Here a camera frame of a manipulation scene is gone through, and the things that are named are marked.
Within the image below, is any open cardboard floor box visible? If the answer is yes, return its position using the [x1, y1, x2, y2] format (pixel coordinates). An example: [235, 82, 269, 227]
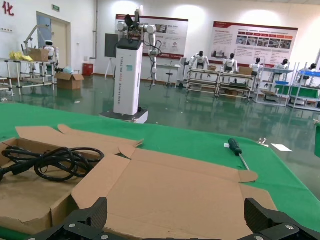
[54, 71, 85, 91]

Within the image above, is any black power cable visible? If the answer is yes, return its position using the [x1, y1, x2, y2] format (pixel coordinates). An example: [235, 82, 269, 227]
[0, 145, 106, 184]

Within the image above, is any grey metal object at edge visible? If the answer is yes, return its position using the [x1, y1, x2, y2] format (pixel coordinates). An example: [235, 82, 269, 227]
[270, 143, 294, 153]

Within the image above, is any white black humanoid robot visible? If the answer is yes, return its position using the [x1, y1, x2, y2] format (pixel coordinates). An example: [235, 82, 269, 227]
[303, 63, 319, 81]
[189, 51, 212, 70]
[274, 59, 290, 71]
[223, 53, 240, 73]
[249, 57, 264, 76]

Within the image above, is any red white wall poster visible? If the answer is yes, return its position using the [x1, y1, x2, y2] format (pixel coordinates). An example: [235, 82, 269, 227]
[114, 14, 189, 60]

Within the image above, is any yellow cloth pile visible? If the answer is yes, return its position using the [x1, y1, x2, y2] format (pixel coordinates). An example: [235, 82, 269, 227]
[9, 51, 34, 63]

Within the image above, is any tube frame workbench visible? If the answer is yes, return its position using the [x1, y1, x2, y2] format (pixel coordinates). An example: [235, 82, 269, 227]
[186, 67, 221, 95]
[218, 71, 254, 100]

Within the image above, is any large open cardboard box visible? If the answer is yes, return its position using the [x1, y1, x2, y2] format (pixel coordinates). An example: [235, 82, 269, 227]
[71, 144, 279, 240]

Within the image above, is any small white round-head robot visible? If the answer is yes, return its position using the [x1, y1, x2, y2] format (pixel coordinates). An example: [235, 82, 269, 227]
[42, 39, 61, 64]

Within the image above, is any blue plastic bin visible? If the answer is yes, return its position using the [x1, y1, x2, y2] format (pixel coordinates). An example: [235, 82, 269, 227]
[298, 69, 320, 77]

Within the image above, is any white shelf rack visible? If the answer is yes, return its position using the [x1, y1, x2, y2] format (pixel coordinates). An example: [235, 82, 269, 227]
[287, 62, 320, 111]
[254, 67, 294, 108]

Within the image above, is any green handled screwdriver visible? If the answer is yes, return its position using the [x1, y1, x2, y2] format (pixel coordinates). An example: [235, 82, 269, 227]
[227, 137, 251, 172]

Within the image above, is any shallow open cardboard box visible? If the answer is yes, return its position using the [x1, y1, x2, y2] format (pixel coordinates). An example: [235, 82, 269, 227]
[0, 124, 145, 237]

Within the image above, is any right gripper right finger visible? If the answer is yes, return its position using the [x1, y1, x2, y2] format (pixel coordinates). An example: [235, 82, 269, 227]
[239, 197, 320, 240]

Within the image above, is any grey wall pipe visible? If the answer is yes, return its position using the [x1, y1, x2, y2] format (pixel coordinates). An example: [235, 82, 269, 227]
[92, 0, 99, 60]

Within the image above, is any green table cloth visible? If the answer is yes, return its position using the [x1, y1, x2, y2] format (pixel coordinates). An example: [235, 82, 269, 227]
[0, 102, 320, 240]

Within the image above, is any red box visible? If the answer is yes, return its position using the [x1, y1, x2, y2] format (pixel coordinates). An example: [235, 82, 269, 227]
[82, 63, 96, 77]

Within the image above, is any dark screen on stand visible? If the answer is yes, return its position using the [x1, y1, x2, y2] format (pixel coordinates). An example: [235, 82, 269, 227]
[104, 33, 119, 79]

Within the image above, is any wide red photo poster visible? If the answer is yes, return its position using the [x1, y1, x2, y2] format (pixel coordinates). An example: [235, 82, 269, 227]
[211, 21, 299, 70]

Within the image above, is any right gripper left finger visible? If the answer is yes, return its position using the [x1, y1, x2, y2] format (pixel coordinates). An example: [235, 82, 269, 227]
[24, 196, 109, 240]

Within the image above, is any black round stool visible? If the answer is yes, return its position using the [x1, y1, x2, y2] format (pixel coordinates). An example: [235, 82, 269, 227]
[163, 63, 176, 88]

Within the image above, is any cardboard box on rack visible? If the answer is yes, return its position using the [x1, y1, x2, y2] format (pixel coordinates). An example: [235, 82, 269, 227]
[28, 48, 50, 63]

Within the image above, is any beige door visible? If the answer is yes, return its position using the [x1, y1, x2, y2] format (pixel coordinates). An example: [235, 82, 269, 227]
[36, 11, 72, 76]

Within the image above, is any white tube frame rack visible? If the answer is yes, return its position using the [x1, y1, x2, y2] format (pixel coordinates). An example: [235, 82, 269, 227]
[0, 57, 59, 97]

